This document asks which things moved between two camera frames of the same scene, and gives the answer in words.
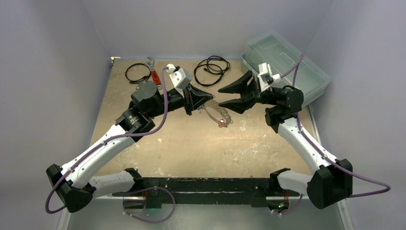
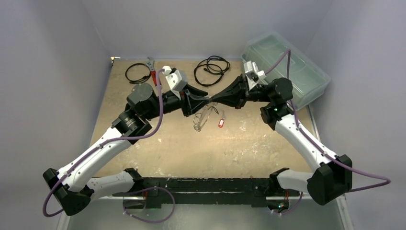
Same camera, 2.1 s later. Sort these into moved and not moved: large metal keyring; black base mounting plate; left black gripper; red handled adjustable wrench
Moved: large metal keyring
Not moved: left black gripper; red handled adjustable wrench; black base mounting plate
